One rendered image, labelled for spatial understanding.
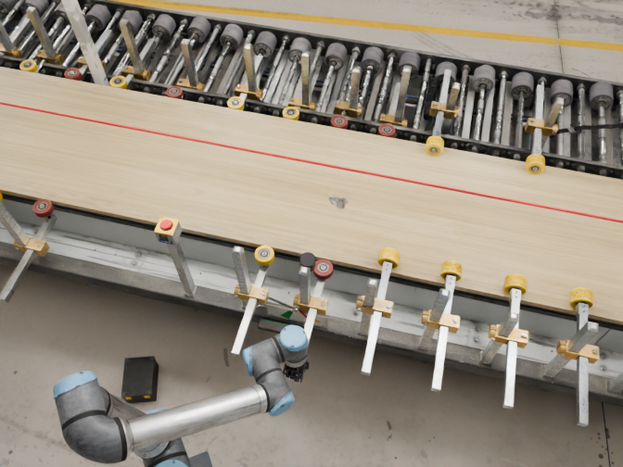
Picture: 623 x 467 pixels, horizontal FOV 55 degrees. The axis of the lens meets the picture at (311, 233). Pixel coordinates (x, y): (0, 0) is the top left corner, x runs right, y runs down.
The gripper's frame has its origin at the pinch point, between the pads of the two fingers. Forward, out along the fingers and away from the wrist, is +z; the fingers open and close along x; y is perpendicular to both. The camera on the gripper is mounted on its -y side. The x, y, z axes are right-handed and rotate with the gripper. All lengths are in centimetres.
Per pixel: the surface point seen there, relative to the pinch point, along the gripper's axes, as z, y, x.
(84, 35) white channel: -37, -122, -135
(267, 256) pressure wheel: -9.0, -41.5, -23.5
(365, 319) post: -3.6, -26.0, 20.9
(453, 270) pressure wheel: -16, -48, 50
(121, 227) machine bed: 4, -48, -94
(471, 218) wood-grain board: -9, -81, 56
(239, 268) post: -23.2, -25.4, -28.7
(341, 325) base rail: 11.9, -28.3, 11.4
